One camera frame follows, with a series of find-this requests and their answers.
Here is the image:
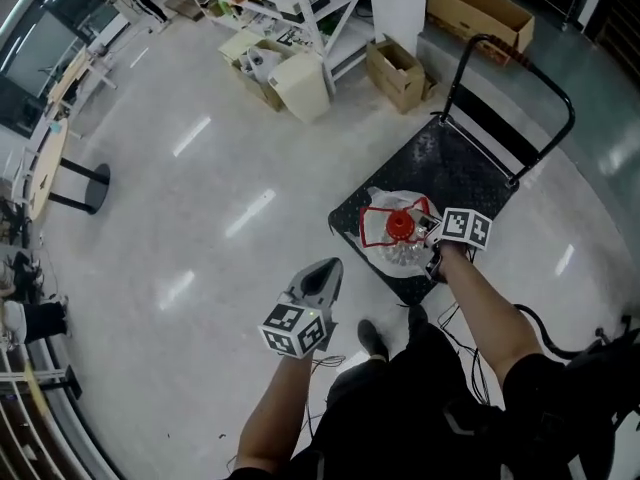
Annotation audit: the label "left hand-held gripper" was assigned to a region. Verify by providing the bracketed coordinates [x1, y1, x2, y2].
[257, 257, 345, 360]

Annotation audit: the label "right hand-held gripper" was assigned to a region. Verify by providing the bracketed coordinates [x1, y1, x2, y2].
[408, 208, 494, 281]

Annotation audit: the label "clear water jug red cap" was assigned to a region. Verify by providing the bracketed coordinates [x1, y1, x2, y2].
[357, 187, 444, 277]

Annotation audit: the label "black platform cart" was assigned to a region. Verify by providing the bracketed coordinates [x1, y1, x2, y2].
[327, 33, 576, 307]

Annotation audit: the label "person's right forearm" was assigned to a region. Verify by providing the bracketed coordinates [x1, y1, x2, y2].
[438, 242, 544, 384]

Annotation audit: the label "person's left forearm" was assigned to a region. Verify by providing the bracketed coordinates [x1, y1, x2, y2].
[235, 352, 319, 474]

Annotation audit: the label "person's left black shoe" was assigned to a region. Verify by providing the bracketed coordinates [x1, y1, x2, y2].
[357, 319, 390, 362]

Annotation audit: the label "person's black shoe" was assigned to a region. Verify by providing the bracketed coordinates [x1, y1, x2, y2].
[407, 303, 430, 330]
[357, 319, 390, 362]

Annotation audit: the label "person's right black shoe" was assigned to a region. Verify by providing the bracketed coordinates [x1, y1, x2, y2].
[407, 303, 430, 330]

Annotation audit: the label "person's black clothed body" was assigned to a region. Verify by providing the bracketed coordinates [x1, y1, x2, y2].
[224, 312, 640, 480]

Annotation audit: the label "small open cardboard box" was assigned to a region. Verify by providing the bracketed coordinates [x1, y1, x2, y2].
[365, 37, 439, 114]

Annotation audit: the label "cream plastic appliance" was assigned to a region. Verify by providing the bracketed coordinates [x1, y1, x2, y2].
[268, 50, 331, 124]

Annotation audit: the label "printed cardboard box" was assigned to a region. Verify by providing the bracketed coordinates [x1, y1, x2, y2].
[229, 37, 301, 113]

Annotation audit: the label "large open cardboard box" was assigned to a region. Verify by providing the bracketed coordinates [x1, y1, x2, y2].
[426, 0, 536, 64]

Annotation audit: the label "white plastic bag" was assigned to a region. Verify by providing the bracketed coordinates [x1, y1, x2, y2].
[239, 45, 284, 85]

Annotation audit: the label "white metal shelf rack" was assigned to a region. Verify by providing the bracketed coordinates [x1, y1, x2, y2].
[172, 0, 371, 94]

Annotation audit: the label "dark grey worn equipment pack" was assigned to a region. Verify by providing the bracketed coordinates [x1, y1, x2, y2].
[549, 327, 640, 480]

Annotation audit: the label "pale stacked boxes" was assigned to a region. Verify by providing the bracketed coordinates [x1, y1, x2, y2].
[218, 28, 271, 64]

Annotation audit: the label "brown wooden staircase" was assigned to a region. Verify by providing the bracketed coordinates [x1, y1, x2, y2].
[582, 0, 640, 69]

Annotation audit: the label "round wooden table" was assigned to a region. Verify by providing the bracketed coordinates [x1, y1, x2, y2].
[27, 117, 112, 222]

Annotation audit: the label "light wooden desk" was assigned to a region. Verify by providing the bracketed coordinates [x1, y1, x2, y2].
[44, 47, 119, 142]

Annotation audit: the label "thin black left gripper cable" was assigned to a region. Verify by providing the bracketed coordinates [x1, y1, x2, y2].
[304, 355, 347, 419]

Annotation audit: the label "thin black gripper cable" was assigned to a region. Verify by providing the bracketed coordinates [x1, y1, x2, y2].
[437, 302, 501, 404]
[304, 355, 347, 419]

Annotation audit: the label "thin black right gripper cable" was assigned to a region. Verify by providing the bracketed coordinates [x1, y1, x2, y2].
[437, 302, 501, 404]

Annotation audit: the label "thick black cable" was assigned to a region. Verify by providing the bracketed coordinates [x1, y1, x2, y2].
[514, 303, 601, 360]

